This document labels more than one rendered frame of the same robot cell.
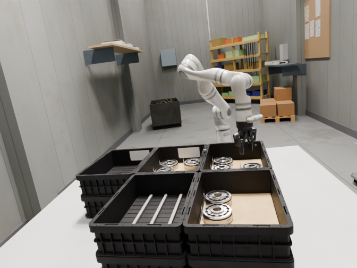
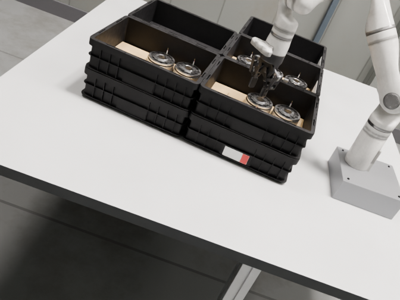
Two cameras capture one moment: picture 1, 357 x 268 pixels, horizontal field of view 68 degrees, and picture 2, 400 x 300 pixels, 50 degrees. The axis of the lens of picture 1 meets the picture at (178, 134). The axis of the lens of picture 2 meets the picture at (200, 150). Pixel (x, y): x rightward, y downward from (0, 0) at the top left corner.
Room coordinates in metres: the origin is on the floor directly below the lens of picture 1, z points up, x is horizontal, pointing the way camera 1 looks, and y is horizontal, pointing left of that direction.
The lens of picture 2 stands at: (0.88, -1.60, 1.57)
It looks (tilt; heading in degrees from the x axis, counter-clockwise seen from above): 35 degrees down; 82
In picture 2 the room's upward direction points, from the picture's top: 21 degrees clockwise
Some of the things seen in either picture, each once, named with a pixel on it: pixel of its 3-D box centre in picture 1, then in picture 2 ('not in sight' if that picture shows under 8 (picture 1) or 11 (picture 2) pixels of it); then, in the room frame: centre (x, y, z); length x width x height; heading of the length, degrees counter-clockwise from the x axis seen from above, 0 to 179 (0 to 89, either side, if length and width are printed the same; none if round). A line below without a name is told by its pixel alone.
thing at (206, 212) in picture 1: (217, 210); (161, 58); (0.84, -0.10, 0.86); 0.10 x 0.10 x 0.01
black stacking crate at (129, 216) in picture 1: (153, 209); (181, 37); (0.89, 0.13, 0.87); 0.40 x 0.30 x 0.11; 167
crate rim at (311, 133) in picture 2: (234, 156); (262, 94); (1.21, -0.26, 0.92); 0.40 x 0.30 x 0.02; 167
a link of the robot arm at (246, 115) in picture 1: (247, 113); (274, 41); (1.16, -0.32, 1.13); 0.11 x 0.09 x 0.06; 34
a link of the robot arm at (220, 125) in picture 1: (221, 118); (391, 108); (1.63, -0.28, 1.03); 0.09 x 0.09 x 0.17; 51
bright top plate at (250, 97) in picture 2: (221, 168); (259, 100); (1.23, -0.19, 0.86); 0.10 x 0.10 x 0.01
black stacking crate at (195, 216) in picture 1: (236, 209); (155, 62); (0.82, -0.17, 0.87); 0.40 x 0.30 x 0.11; 167
